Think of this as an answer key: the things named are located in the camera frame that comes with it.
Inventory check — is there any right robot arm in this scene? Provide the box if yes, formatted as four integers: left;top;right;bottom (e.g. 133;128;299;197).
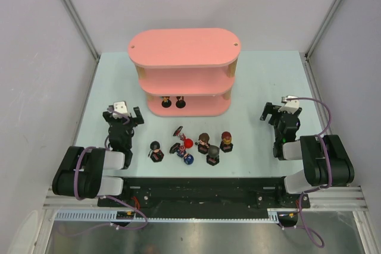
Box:
260;99;355;194

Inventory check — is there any dark-haired red-suit figurine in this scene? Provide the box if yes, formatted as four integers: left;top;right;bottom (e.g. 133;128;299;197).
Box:
148;141;164;162

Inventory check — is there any red spider hero figurine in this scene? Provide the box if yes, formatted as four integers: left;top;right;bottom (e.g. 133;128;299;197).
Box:
173;126;193;149

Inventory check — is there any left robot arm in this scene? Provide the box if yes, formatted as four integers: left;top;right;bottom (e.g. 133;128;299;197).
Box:
52;101;144;200

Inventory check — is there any red gold armor figurine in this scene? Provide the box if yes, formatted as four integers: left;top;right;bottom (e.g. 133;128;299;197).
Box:
220;131;233;153

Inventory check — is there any teal-haired princess figurine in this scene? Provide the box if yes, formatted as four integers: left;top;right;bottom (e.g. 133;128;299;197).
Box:
161;96;171;108

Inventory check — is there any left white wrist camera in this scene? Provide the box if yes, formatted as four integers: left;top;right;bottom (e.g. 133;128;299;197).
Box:
112;101;130;118

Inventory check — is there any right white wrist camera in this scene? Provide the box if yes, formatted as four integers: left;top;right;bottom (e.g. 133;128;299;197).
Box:
278;95;300;114

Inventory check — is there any aluminium frame rail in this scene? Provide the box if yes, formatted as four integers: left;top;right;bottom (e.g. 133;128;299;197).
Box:
43;187;368;212

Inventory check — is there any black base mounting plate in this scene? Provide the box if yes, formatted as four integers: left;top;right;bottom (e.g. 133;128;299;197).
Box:
97;177;311;227

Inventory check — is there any pink three-tier shelf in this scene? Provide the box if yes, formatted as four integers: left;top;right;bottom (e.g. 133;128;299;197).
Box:
128;28;241;117

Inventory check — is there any grey masked bat figurine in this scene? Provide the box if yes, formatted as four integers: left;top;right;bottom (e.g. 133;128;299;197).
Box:
207;145;220;166

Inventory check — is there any blue shield hero figurine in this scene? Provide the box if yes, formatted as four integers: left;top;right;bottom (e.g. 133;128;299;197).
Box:
169;143;194;165

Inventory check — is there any brown-haired archer figurine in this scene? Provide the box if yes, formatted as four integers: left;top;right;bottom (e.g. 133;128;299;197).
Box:
195;133;210;155

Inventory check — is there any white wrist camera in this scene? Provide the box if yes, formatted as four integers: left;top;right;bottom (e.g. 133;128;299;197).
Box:
112;101;130;118
278;95;300;114

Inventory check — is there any white slotted cable duct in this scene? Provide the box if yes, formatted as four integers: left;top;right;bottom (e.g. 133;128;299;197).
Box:
55;209;296;223

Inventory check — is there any black-haired red dress figurine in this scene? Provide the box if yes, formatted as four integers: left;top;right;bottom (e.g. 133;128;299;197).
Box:
176;96;186;109

